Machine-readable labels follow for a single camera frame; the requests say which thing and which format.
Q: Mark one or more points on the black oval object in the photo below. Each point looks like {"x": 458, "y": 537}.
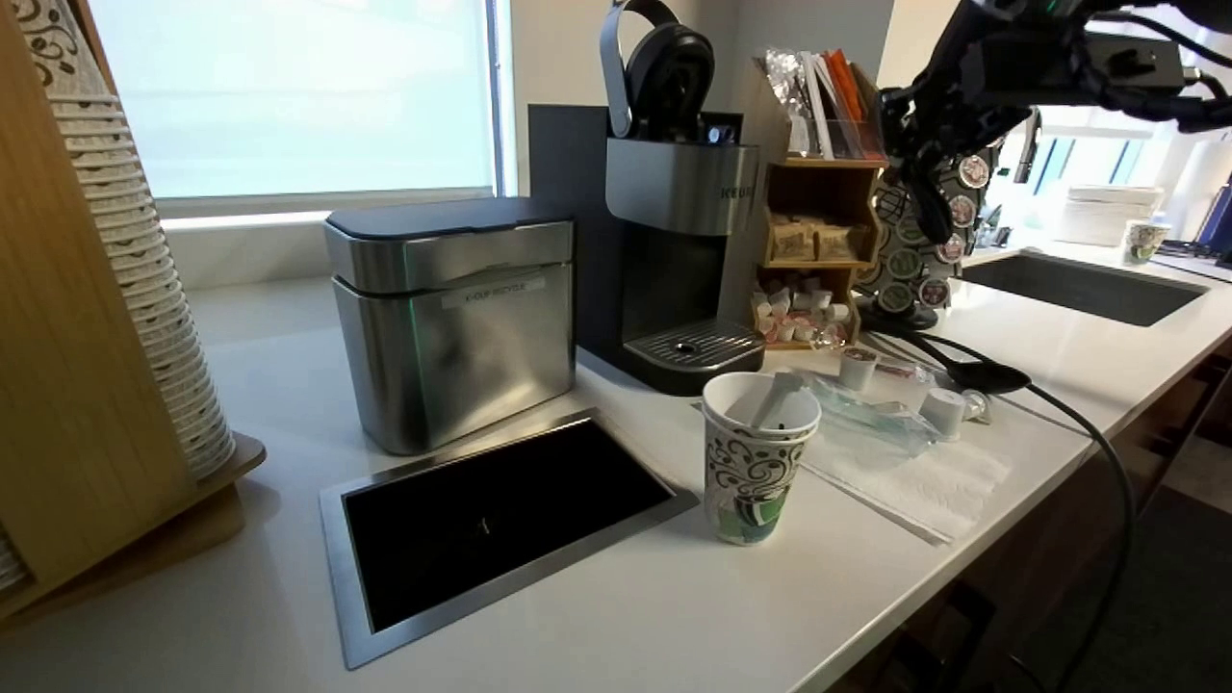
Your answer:
{"x": 992, "y": 378}

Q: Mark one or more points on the small white creamer cup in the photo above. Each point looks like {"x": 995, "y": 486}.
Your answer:
{"x": 946, "y": 409}
{"x": 855, "y": 375}

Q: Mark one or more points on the window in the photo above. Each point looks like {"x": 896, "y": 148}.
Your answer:
{"x": 294, "y": 89}

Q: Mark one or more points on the black counter sink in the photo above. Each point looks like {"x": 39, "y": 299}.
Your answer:
{"x": 1082, "y": 285}

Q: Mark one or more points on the orange packet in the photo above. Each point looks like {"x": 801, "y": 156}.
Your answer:
{"x": 850, "y": 99}

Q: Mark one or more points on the wooden condiment organiser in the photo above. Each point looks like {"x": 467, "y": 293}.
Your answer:
{"x": 823, "y": 193}

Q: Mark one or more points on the white napkin stack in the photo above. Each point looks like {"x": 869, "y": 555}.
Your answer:
{"x": 1110, "y": 213}

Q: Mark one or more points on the steel framed trash chute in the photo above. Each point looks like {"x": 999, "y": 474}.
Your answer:
{"x": 494, "y": 512}

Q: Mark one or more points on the small patterned paper cup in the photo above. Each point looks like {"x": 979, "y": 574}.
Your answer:
{"x": 1146, "y": 239}

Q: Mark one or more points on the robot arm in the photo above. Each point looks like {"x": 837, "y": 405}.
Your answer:
{"x": 1118, "y": 40}

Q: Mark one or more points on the stainless steel bin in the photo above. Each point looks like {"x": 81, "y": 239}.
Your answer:
{"x": 448, "y": 321}

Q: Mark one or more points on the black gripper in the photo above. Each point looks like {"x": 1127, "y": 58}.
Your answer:
{"x": 975, "y": 63}

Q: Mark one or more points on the silver black coffee machine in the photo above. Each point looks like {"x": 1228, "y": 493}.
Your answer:
{"x": 676, "y": 216}

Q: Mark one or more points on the wooden cup dispenser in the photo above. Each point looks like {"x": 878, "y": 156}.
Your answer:
{"x": 64, "y": 409}

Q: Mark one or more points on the blue bottle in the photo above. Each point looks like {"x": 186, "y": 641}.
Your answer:
{"x": 1219, "y": 216}

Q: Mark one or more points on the clear plastic zip bag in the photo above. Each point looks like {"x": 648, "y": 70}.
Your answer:
{"x": 909, "y": 469}

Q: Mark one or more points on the clear crinkly packet bag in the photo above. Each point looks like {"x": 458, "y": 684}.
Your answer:
{"x": 789, "y": 99}

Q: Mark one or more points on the stack of paper cups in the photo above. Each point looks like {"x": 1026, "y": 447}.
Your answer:
{"x": 135, "y": 257}

